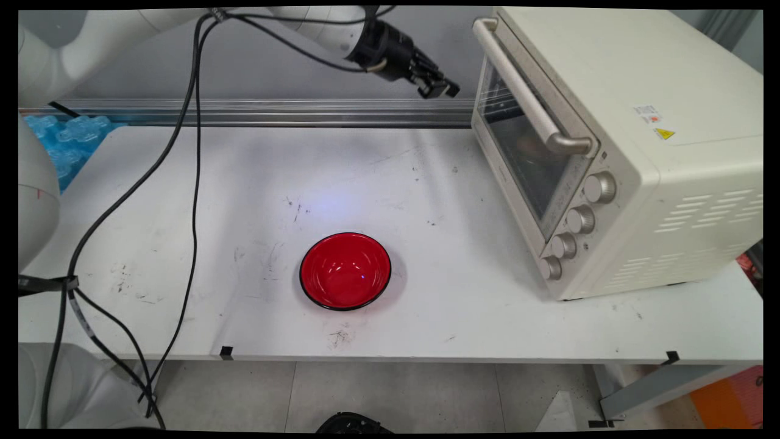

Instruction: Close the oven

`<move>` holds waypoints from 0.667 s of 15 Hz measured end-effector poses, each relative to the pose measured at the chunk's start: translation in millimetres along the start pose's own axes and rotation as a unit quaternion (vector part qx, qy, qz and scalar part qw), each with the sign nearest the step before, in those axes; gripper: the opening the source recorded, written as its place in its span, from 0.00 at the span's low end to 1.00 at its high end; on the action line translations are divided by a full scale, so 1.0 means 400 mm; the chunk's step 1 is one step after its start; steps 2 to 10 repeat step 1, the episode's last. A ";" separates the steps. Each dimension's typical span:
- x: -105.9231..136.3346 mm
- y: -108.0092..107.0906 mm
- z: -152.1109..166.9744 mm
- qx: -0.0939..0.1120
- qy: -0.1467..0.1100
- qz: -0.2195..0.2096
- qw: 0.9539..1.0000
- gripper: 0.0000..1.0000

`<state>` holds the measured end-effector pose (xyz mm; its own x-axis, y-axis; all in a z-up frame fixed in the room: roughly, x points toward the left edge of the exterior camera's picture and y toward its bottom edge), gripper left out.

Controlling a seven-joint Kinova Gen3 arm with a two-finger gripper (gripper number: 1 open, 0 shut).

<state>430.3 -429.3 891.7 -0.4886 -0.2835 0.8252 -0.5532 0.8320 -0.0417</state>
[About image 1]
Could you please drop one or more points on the aluminium rail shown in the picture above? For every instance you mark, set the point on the aluminium rail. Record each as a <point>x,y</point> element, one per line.
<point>292,113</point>

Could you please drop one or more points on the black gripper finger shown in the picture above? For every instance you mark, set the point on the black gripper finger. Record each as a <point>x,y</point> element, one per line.
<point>443,78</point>
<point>429,88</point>

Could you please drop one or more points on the brown bread slice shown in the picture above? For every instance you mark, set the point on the brown bread slice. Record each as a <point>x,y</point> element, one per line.
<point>531,145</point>

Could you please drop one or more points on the red object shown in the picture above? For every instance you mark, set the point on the red object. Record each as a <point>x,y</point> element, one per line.
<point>748,268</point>

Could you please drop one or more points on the blue patterned mat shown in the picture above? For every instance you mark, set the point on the blue patterned mat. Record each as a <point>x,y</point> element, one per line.
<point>70,143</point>

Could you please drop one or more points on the red bowl with black rim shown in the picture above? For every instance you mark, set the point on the red bowl with black rim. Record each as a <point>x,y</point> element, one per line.
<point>345,271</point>

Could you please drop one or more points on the black tape piece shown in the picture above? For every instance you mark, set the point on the black tape piece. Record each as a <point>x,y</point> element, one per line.
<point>226,352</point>
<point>672,357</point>

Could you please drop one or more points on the silver oven knob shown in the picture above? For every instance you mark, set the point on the silver oven knob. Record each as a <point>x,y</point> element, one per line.
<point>580,219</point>
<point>549,268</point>
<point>563,246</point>
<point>600,188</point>

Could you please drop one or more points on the orange box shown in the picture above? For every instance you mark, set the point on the orange box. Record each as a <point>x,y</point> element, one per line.
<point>728,399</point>

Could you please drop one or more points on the black round object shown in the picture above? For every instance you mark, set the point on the black round object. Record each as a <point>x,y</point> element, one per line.
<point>353,424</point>

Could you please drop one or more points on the cream glass oven door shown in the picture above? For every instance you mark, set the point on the cream glass oven door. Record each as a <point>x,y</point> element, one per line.
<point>524,152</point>

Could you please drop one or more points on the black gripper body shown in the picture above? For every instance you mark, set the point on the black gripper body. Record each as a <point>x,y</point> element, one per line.
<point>390,52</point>

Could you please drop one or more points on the cream toaster oven body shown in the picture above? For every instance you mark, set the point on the cream toaster oven body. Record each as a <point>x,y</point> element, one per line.
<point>670,152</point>

